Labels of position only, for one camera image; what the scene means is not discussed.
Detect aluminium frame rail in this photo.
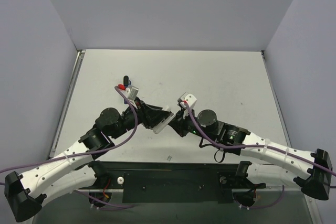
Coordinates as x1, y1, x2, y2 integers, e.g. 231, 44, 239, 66
49, 50, 86, 156

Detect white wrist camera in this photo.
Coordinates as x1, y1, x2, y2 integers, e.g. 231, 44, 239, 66
117, 84, 139, 101
177, 92, 197, 118

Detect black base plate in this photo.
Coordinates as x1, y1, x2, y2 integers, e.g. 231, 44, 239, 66
85, 161, 266, 204

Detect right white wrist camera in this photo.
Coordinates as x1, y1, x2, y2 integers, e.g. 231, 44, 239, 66
177, 92, 197, 118

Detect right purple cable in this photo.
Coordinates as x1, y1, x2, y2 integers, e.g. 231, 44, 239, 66
183, 102, 336, 210

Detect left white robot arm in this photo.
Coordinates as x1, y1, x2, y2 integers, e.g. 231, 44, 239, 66
4, 99, 174, 222

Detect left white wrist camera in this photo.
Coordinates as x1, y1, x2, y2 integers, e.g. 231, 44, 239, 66
117, 84, 139, 101

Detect purple cable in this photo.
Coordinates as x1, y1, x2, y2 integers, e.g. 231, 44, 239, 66
0, 85, 140, 211
183, 102, 336, 210

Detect white stapler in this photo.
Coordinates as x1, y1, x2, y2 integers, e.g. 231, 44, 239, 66
152, 106, 175, 134

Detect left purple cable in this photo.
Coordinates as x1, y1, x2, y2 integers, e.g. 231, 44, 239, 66
0, 85, 140, 211

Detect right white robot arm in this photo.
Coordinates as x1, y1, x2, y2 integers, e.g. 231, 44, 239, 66
169, 110, 334, 200

